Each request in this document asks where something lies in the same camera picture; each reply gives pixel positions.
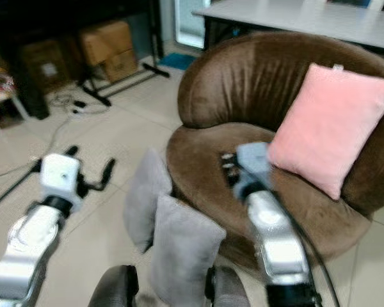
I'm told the blue floor mat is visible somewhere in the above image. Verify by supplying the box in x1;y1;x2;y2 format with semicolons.
156;52;198;72

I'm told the grey floor cable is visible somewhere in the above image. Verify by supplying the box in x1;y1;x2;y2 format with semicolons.
0;91;111;181

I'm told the white power strip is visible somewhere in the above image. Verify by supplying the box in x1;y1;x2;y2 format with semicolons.
70;100;98;115

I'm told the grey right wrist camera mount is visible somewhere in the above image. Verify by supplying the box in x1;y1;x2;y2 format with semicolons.
234;142;273;191

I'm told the pink square pillow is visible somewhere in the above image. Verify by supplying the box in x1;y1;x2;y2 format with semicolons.
266;63;384;201

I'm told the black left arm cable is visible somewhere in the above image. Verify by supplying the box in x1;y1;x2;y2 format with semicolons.
0;160;44;214

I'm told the white top table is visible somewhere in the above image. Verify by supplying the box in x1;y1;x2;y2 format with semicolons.
192;0;384;54

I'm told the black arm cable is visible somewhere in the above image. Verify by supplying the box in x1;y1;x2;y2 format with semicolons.
270;185;341;307
0;160;44;214

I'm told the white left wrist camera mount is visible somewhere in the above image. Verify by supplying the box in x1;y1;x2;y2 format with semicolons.
39;153;82;198

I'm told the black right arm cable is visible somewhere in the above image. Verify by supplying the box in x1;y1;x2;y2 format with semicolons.
270;185;341;307

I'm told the brown round velvet sofa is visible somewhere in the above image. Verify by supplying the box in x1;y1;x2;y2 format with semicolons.
165;31;384;271

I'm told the white legged stool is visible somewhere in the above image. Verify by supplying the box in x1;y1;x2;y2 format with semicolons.
0;64;28;130

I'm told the black metal stand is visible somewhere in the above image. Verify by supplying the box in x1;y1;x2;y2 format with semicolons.
76;0;171;107

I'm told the grey right robot leg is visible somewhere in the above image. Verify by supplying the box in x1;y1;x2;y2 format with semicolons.
205;265;252;307

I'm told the grey robot leg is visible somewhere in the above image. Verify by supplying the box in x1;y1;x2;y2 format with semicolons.
88;264;140;307
205;265;252;307

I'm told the white glass door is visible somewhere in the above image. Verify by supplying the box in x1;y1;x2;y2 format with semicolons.
173;0;211;49

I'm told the small brown cardboard box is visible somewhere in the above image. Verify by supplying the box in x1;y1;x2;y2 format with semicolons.
101;49;141;83

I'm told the grey left robot leg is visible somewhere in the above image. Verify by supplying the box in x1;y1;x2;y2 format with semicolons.
88;264;140;307

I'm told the dark labelled cardboard box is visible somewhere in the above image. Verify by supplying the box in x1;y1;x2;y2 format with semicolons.
19;39;70;95

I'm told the large brown cardboard box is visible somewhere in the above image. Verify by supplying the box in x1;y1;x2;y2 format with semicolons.
78;20;135;66

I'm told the grey square pillow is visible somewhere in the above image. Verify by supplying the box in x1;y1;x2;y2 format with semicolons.
123;148;168;254
148;194;228;307

